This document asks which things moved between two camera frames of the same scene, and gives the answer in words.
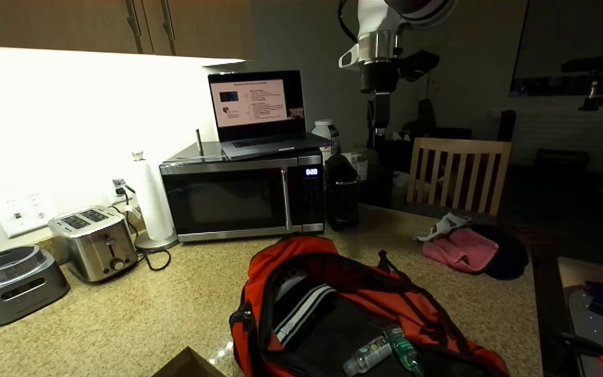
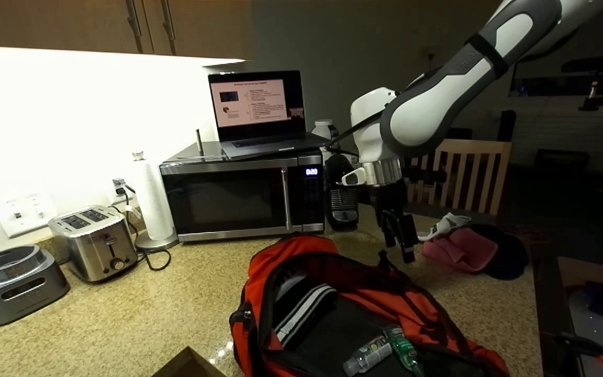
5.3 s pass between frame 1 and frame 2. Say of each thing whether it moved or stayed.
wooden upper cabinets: stayed
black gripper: moved
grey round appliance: stayed
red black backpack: stayed
